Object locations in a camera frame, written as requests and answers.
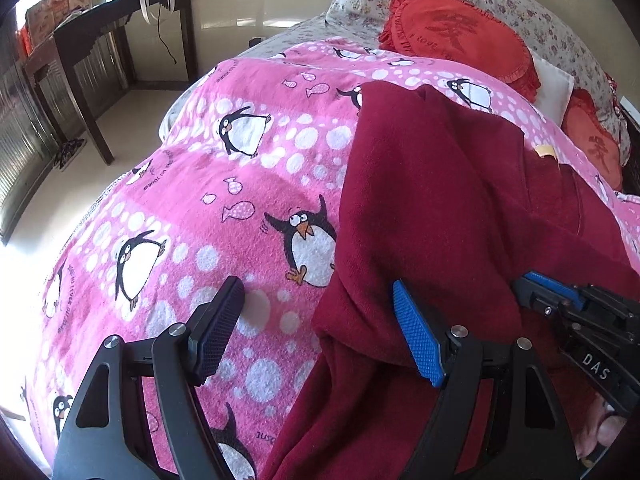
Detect black cable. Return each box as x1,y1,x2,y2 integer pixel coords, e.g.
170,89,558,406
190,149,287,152
156,0,179,66

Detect small red heart cushion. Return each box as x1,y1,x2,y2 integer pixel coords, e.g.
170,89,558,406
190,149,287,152
561,89,626,191

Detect white pillow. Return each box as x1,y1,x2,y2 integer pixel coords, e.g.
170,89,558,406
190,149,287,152
525,49,576,123

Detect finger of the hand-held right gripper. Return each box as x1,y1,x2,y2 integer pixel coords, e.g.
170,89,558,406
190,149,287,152
522,270,591,311
511,279,571,323

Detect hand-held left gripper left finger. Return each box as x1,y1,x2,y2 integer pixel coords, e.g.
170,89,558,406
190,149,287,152
52,275,246,480

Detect pink penguin blanket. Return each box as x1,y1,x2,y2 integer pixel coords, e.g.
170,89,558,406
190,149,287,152
20,39,640,480

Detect long floral pillow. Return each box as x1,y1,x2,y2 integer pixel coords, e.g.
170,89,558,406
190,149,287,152
416,0,631,161

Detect red floral cushion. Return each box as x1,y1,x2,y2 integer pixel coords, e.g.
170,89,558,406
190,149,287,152
604,72,623,111

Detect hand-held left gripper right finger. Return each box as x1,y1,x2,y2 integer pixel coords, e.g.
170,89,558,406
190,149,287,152
391,280,581,480

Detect patterned floor item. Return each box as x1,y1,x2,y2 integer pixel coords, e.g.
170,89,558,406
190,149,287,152
52,137,88,171

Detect dark red garment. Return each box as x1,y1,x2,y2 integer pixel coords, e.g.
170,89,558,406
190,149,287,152
260,80,640,480

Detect dark wooden desk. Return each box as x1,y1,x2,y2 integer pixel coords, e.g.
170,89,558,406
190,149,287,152
22,0,198,166

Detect person's right hand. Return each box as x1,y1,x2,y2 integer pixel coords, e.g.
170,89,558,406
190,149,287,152
575,392,628,466

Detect large red heart cushion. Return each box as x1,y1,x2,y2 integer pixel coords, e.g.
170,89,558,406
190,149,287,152
378,0,542,101

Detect cardboard boxes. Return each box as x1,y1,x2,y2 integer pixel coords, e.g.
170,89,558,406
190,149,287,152
25,0,91,56

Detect dark ribbed cabinet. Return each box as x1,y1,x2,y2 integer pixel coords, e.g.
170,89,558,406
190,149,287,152
0,10,126,246

